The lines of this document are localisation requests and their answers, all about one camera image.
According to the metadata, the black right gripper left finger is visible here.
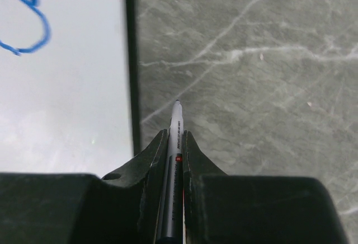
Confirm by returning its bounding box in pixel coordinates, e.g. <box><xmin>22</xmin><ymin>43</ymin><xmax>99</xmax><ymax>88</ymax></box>
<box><xmin>1</xmin><ymin>130</ymin><xmax>168</xmax><ymax>243</ymax></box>

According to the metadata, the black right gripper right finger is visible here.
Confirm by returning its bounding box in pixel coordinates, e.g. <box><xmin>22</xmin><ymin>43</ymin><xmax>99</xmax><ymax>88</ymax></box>
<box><xmin>183</xmin><ymin>132</ymin><xmax>348</xmax><ymax>243</ymax></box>

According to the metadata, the blue capped whiteboard marker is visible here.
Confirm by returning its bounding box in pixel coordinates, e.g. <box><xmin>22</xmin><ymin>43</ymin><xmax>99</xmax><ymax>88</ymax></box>
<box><xmin>156</xmin><ymin>100</ymin><xmax>184</xmax><ymax>243</ymax></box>

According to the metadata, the white rectangular whiteboard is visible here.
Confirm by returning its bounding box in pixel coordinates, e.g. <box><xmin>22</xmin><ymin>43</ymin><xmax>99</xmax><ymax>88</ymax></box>
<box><xmin>1</xmin><ymin>0</ymin><xmax>133</xmax><ymax>176</ymax></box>

